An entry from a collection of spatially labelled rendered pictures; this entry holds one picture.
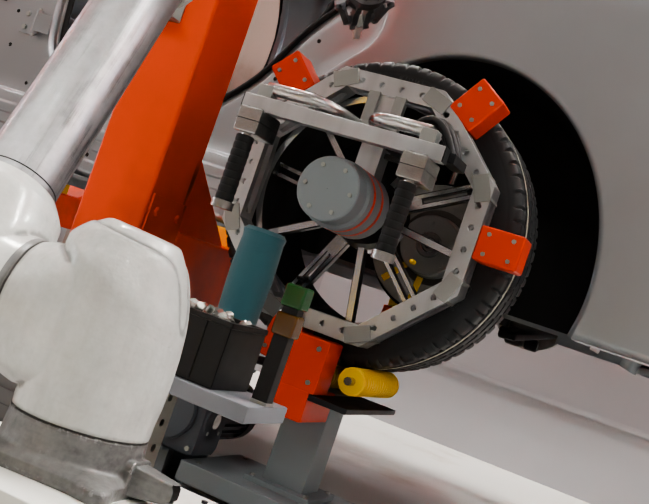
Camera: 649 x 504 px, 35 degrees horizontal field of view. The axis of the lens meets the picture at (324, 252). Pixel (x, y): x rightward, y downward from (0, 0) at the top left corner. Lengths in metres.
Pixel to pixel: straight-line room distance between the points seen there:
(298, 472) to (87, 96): 1.17
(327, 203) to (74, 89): 0.77
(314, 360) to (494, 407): 4.17
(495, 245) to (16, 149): 1.04
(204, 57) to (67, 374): 1.23
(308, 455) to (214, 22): 0.94
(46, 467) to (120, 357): 0.13
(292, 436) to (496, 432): 3.99
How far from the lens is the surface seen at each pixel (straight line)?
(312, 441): 2.23
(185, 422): 2.23
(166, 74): 2.21
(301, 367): 2.07
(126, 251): 1.08
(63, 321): 1.08
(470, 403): 6.21
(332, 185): 1.95
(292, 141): 2.26
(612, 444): 6.06
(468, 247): 2.00
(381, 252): 1.81
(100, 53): 1.33
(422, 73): 2.20
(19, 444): 1.11
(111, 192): 2.20
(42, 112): 1.27
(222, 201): 1.94
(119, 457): 1.11
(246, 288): 2.00
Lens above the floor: 0.68
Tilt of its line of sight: 2 degrees up
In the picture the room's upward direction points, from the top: 19 degrees clockwise
